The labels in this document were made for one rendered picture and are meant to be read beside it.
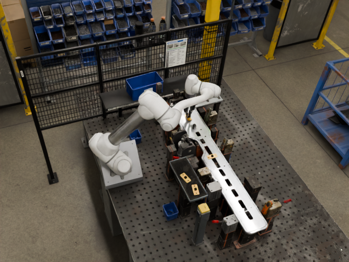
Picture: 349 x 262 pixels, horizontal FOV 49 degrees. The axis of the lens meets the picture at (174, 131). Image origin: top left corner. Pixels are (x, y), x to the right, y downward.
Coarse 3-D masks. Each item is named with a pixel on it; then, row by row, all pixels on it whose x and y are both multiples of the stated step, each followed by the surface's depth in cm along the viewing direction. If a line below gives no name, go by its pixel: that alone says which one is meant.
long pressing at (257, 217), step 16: (192, 112) 342; (192, 128) 328; (208, 128) 330; (208, 144) 317; (208, 160) 305; (224, 160) 306; (224, 176) 295; (224, 192) 285; (240, 192) 285; (240, 208) 276; (256, 208) 276; (240, 224) 267; (256, 224) 268
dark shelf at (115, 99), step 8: (168, 80) 367; (176, 80) 367; (184, 80) 368; (168, 88) 358; (176, 88) 359; (184, 88) 360; (104, 96) 346; (112, 96) 346; (120, 96) 347; (128, 96) 348; (104, 104) 338; (112, 104) 339; (120, 104) 339; (128, 104) 342
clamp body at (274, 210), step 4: (272, 200) 275; (276, 200) 276; (264, 204) 274; (276, 204) 273; (280, 204) 273; (272, 208) 270; (276, 208) 272; (280, 208) 275; (268, 212) 272; (272, 212) 273; (276, 212) 278; (264, 216) 281; (268, 216) 276; (272, 216) 279; (268, 220) 282; (272, 220) 290; (268, 224) 287; (272, 224) 290; (268, 228) 292; (256, 232) 297; (260, 232) 293; (264, 232) 295
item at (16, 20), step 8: (8, 0) 509; (16, 0) 510; (8, 8) 495; (16, 8) 496; (8, 16) 482; (16, 16) 483; (24, 16) 484; (8, 24) 477; (16, 24) 481; (24, 24) 487; (16, 32) 488; (24, 32) 494; (16, 40) 495; (24, 40) 501; (16, 48) 503; (24, 48) 509; (32, 48) 515; (32, 64) 529
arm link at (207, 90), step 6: (204, 84) 304; (210, 84) 303; (204, 90) 299; (210, 90) 299; (216, 90) 301; (198, 96) 292; (204, 96) 293; (210, 96) 300; (216, 96) 303; (180, 102) 281; (186, 102) 283; (192, 102) 286; (198, 102) 290; (174, 108) 270; (180, 108) 274
